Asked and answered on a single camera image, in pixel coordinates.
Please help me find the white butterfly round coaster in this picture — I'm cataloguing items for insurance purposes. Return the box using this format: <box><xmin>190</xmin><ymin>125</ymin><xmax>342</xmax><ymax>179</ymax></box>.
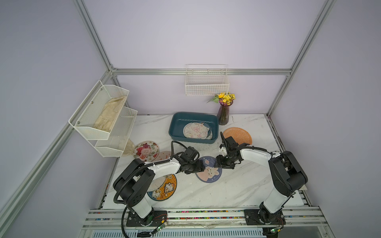
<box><xmin>183</xmin><ymin>122</ymin><xmax>212</xmax><ymax>139</ymax></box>

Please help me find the orange round coaster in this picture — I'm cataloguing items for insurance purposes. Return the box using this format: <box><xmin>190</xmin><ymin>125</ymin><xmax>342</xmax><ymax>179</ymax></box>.
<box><xmin>223</xmin><ymin>127</ymin><xmax>253</xmax><ymax>145</ymax></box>

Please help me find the beige cloth in shelf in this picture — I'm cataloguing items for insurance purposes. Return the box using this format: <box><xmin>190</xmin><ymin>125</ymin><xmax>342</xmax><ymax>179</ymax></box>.
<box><xmin>93</xmin><ymin>96</ymin><xmax>127</xmax><ymax>132</ymax></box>

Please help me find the glass vase with flowers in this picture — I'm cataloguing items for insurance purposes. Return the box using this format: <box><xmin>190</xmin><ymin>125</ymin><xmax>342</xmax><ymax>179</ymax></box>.
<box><xmin>209</xmin><ymin>92</ymin><xmax>236</xmax><ymax>126</ymax></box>

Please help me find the red rose round coaster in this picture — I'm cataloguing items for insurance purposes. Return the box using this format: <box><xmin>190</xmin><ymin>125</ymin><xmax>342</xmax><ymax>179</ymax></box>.
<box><xmin>133</xmin><ymin>141</ymin><xmax>160</xmax><ymax>162</ymax></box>

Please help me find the white butterfly pale coaster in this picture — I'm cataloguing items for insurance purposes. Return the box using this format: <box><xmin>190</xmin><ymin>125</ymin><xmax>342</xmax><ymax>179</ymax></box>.
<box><xmin>148</xmin><ymin>176</ymin><xmax>167</xmax><ymax>192</ymax></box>

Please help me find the purple planet round coaster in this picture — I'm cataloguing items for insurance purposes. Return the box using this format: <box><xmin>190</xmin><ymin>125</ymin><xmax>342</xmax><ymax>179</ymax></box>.
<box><xmin>196</xmin><ymin>156</ymin><xmax>222</xmax><ymax>183</ymax></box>

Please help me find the beige cloth on table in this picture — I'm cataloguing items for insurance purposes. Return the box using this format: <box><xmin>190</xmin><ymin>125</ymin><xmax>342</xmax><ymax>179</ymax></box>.
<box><xmin>122</xmin><ymin>139</ymin><xmax>135</xmax><ymax>156</ymax></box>

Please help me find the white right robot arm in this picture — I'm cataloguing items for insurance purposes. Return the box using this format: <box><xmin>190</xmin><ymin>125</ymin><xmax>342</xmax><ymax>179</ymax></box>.
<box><xmin>216</xmin><ymin>132</ymin><xmax>308</xmax><ymax>225</ymax></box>

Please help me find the white wire wall basket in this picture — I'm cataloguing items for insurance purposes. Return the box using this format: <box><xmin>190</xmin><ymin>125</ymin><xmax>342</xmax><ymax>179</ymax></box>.
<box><xmin>185</xmin><ymin>64</ymin><xmax>230</xmax><ymax>96</ymax></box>

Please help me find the teal storage box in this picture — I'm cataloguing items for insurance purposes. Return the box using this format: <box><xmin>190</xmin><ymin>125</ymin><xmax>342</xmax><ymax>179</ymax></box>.
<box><xmin>169</xmin><ymin>112</ymin><xmax>219</xmax><ymax>144</ymax></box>

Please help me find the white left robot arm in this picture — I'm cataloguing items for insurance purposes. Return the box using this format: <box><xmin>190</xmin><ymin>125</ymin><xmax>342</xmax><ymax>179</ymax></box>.
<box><xmin>113</xmin><ymin>146</ymin><xmax>205</xmax><ymax>219</ymax></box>

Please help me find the white two-tier mesh shelf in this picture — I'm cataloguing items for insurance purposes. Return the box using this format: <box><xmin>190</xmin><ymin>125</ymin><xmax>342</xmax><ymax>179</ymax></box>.
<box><xmin>68</xmin><ymin>81</ymin><xmax>138</xmax><ymax>157</ymax></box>

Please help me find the yellow cat round coaster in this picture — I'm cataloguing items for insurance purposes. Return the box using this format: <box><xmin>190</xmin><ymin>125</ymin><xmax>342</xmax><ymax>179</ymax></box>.
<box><xmin>147</xmin><ymin>174</ymin><xmax>177</xmax><ymax>201</ymax></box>

